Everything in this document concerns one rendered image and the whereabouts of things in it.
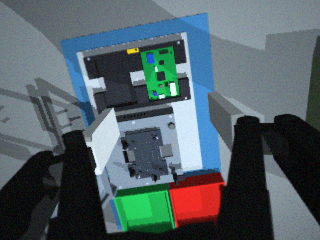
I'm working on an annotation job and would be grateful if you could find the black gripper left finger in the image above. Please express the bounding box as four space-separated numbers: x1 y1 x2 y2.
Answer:
0 108 120 240

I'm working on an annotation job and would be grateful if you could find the red bin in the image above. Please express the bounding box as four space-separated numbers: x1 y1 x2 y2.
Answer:
169 172 225 227

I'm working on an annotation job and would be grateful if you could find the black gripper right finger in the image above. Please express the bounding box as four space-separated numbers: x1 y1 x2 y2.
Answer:
208 91 320 240

